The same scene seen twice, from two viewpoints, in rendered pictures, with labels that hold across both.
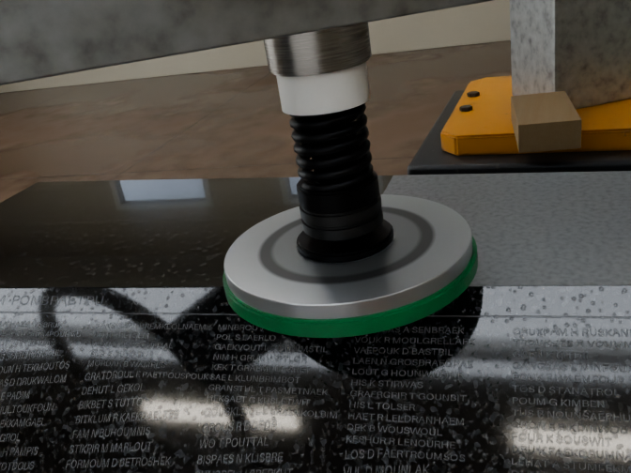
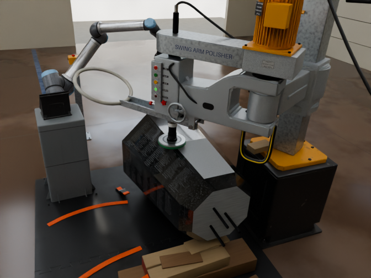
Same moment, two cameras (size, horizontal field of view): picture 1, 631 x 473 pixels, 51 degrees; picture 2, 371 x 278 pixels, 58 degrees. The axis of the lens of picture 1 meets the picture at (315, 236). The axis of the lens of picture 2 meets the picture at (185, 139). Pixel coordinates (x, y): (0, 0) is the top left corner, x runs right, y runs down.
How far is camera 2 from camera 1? 2.26 m
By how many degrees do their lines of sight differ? 40
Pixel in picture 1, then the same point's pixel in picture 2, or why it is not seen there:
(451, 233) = (178, 144)
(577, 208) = (204, 153)
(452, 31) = not seen: outside the picture
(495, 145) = not seen: hidden behind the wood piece
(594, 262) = (190, 156)
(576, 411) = (175, 166)
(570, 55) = (278, 138)
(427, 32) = not seen: outside the picture
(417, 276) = (168, 144)
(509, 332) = (178, 157)
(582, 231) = (197, 154)
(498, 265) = (185, 151)
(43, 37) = (147, 111)
